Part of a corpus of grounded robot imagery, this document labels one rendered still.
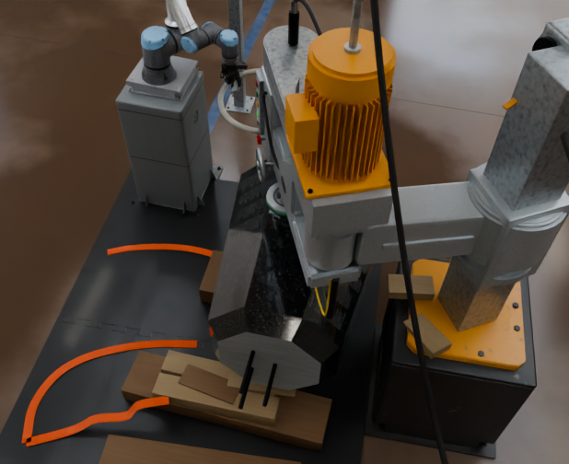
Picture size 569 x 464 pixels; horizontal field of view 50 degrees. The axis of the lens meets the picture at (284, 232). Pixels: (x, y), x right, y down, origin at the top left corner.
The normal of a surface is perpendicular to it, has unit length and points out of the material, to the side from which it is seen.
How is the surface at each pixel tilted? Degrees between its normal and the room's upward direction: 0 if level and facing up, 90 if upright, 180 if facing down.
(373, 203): 90
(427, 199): 0
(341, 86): 90
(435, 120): 0
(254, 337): 90
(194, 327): 0
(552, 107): 90
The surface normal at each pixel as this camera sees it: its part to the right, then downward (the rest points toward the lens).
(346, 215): 0.21, 0.76
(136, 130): -0.24, 0.74
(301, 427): 0.02, -0.64
